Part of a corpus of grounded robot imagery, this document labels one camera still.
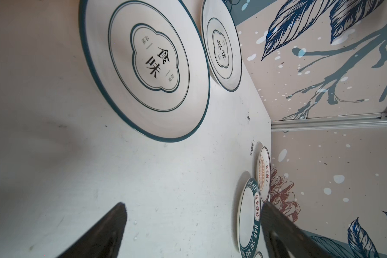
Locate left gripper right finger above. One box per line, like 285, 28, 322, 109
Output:
260, 202, 331, 258

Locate orange sunburst plate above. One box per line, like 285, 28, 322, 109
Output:
254, 252, 263, 258
256, 146, 272, 202

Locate white plate flower emblem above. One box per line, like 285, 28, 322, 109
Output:
78, 1, 210, 143
201, 0, 243, 92

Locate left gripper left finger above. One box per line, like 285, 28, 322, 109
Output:
59, 202, 127, 258

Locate green rim lettered plate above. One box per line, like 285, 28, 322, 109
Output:
236, 177, 261, 258

